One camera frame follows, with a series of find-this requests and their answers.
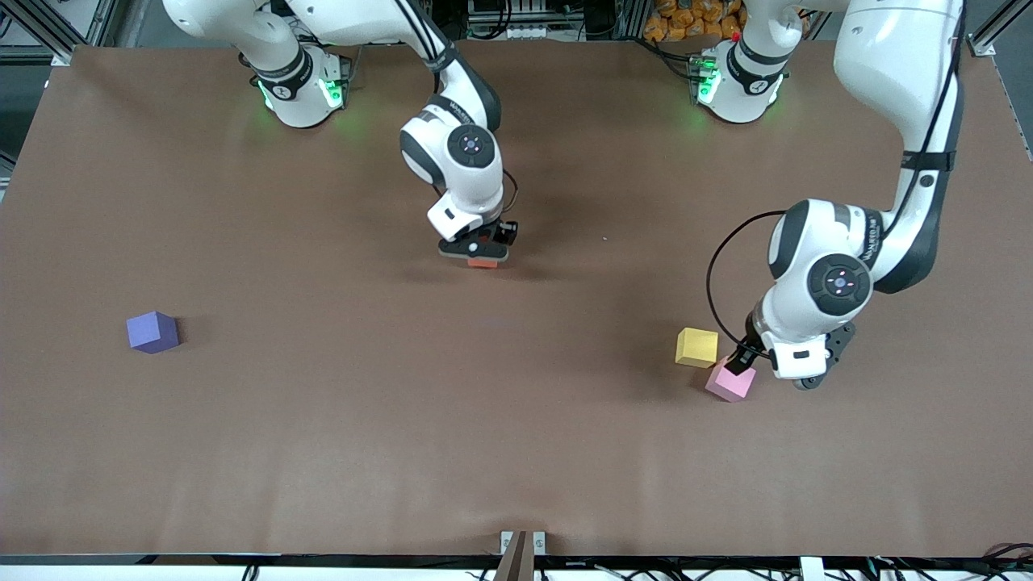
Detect grey equipment rack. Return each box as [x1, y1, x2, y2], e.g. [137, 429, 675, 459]
[466, 0, 566, 41]

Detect small metal table bracket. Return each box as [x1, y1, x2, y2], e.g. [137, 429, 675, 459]
[500, 530, 546, 581]

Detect purple foam cube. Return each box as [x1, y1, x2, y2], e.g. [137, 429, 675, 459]
[126, 311, 180, 355]

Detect orange snack bags pile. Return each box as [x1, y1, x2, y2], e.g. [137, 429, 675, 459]
[643, 0, 747, 43]

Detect yellow foam cube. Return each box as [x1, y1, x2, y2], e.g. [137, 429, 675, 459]
[675, 327, 720, 369]

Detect pink foam cube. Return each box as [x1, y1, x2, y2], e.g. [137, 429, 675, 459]
[705, 356, 758, 403]

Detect brown table cover sheet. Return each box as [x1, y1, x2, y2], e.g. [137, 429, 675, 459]
[0, 40, 1033, 559]

